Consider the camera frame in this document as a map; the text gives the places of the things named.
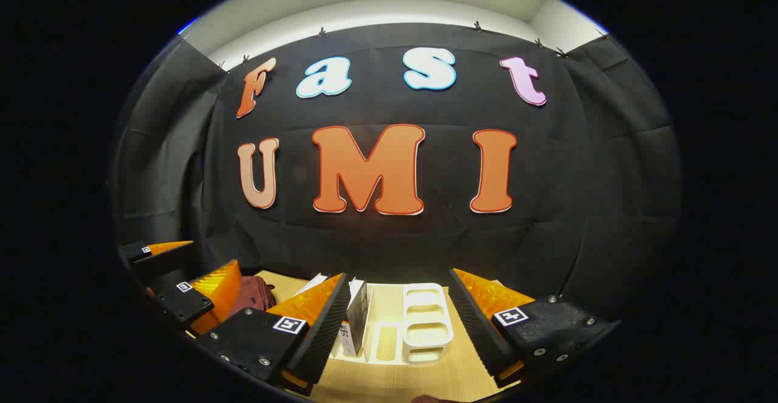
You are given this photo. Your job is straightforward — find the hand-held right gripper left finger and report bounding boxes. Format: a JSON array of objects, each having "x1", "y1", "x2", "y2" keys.
[{"x1": 196, "y1": 272, "x2": 352, "y2": 398}]

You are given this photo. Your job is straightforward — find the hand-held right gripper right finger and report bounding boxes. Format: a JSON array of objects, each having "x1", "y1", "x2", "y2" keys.
[{"x1": 449, "y1": 267, "x2": 614, "y2": 390}]

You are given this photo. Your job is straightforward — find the black portrait cover book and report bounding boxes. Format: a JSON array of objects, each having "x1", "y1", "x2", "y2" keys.
[{"x1": 340, "y1": 278, "x2": 370, "y2": 358}]

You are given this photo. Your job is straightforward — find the white bookshelf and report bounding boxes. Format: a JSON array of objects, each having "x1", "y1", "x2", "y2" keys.
[{"x1": 328, "y1": 281, "x2": 455, "y2": 365}]

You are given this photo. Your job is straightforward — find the maroon schoolbag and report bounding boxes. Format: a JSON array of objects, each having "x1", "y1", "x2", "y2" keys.
[{"x1": 234, "y1": 275, "x2": 277, "y2": 322}]

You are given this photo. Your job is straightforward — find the black backdrop cloth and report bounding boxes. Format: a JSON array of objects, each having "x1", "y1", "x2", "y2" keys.
[{"x1": 112, "y1": 23, "x2": 681, "y2": 325}]

